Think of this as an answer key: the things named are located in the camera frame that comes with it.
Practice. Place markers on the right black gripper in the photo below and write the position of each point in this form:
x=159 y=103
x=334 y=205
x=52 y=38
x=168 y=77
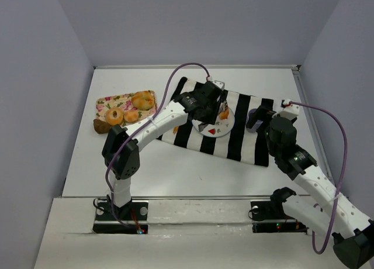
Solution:
x=260 y=114

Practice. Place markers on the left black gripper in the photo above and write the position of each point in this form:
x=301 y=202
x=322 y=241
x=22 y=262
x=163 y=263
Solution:
x=214 y=106

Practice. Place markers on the glossy oval bun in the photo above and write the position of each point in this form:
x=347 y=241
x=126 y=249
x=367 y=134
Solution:
x=224 y=114

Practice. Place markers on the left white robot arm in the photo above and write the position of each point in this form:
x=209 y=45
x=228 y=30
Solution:
x=123 y=145

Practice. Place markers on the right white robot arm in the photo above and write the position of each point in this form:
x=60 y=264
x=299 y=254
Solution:
x=334 y=217

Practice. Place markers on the large twisted bread roll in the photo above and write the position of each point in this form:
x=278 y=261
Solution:
x=143 y=100

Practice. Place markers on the dark brown chocolate bread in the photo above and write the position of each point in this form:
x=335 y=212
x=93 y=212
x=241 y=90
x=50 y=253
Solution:
x=100 y=126

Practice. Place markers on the black white striped cloth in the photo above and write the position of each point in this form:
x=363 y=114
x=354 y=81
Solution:
x=238 y=145

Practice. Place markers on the watermelon pattern plate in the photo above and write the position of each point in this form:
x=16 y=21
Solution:
x=219 y=129

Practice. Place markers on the small round bun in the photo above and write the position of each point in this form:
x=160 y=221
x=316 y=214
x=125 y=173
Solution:
x=131 y=116

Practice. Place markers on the floral serving tray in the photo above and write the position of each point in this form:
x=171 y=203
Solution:
x=124 y=102

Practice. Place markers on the sugared bagel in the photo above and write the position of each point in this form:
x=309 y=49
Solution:
x=114 y=116

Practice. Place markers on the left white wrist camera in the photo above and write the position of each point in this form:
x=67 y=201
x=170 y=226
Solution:
x=219 y=84

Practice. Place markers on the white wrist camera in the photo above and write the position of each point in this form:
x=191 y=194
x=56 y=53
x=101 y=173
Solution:
x=289 y=109
x=219 y=84

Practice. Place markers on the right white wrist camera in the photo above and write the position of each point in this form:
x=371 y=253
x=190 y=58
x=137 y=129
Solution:
x=289 y=109

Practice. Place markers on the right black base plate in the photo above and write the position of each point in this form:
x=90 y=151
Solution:
x=267 y=217

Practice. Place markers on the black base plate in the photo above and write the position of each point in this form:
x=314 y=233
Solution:
x=267 y=217
x=133 y=217

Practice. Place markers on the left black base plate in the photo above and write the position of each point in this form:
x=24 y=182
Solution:
x=133 y=217

